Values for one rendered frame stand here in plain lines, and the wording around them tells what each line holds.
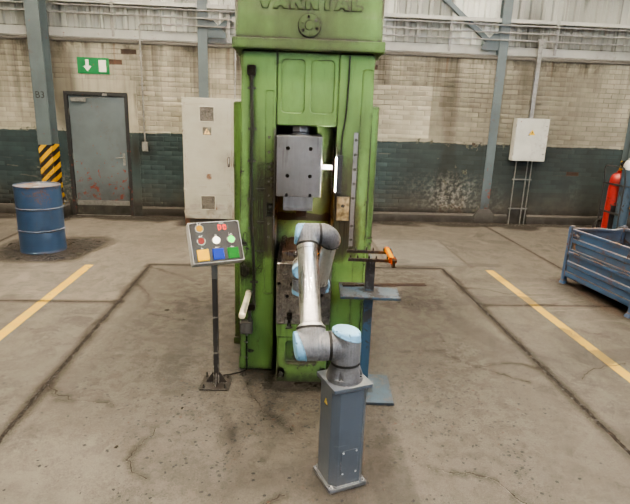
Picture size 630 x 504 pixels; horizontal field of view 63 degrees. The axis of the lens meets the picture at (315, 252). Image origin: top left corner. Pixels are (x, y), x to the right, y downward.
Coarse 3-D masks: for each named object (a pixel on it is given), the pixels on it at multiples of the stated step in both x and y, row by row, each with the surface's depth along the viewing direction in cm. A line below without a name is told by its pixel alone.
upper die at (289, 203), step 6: (288, 198) 347; (294, 198) 347; (300, 198) 347; (306, 198) 348; (312, 198) 348; (288, 204) 348; (294, 204) 348; (300, 204) 349; (306, 204) 349; (312, 204) 349; (288, 210) 350; (294, 210) 350; (300, 210) 350; (306, 210) 350
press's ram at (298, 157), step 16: (288, 144) 338; (304, 144) 338; (320, 144) 338; (288, 160) 341; (304, 160) 341; (320, 160) 341; (288, 176) 344; (304, 176) 344; (320, 176) 344; (288, 192) 346; (304, 192) 346
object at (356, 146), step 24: (360, 72) 341; (360, 96) 345; (360, 120) 349; (336, 144) 353; (360, 144) 354; (360, 168) 358; (360, 192) 362; (360, 216) 367; (360, 240) 371; (336, 264) 375; (360, 264) 376; (336, 288) 380; (336, 312) 384; (360, 312) 385
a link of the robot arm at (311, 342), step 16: (304, 224) 278; (320, 224) 279; (304, 240) 274; (320, 240) 278; (304, 256) 271; (304, 272) 268; (304, 288) 265; (304, 304) 262; (320, 304) 266; (304, 320) 260; (320, 320) 262; (304, 336) 254; (320, 336) 255; (304, 352) 252; (320, 352) 253
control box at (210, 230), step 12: (192, 228) 333; (204, 228) 337; (216, 228) 340; (228, 228) 343; (192, 240) 331; (228, 240) 341; (240, 240) 344; (192, 252) 329; (240, 252) 342; (192, 264) 330; (204, 264) 333; (216, 264) 339
